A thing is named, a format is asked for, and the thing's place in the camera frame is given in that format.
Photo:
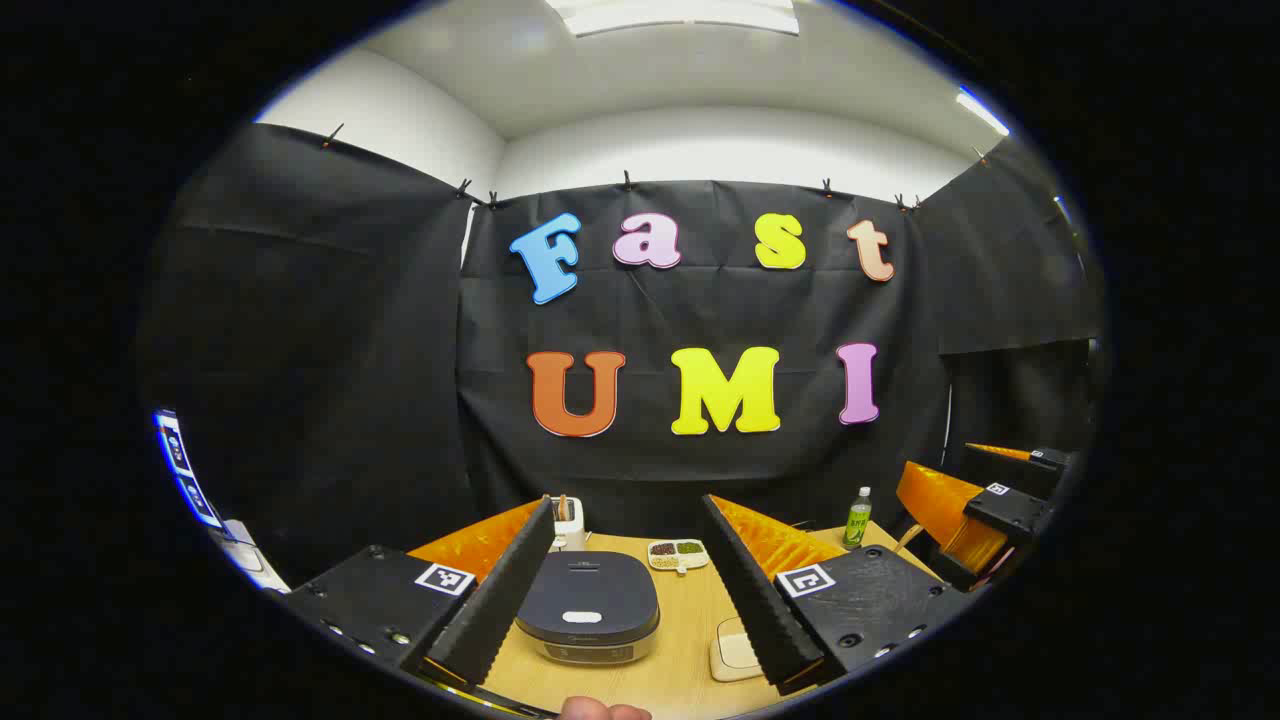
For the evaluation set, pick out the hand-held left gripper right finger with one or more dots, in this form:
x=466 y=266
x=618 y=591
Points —
x=755 y=600

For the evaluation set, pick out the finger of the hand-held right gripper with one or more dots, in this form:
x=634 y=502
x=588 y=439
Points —
x=950 y=510
x=1030 y=470

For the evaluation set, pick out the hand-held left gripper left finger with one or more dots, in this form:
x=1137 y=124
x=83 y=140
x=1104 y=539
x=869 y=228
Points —
x=500 y=600

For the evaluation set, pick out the wooden spoon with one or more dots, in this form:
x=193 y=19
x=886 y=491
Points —
x=906 y=540

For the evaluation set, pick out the dark grey rice cooker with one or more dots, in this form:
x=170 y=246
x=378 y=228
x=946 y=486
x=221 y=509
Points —
x=585 y=595

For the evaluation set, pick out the clear glass tray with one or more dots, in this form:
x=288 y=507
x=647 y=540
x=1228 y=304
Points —
x=735 y=650

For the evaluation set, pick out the white divided bean dish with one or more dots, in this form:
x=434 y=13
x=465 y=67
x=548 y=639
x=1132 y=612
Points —
x=678 y=555

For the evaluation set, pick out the green tea bottle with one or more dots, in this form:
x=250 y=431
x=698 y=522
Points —
x=858 y=520

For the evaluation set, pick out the white box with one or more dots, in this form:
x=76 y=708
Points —
x=245 y=555

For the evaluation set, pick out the black backdrop cloth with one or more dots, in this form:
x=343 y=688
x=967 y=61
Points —
x=350 y=350

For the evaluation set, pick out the small ceiling light panel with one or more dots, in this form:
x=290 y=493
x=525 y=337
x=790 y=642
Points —
x=982 y=110

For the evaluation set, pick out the large ceiling light panel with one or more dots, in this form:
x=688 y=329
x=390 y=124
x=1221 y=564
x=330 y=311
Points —
x=680 y=15

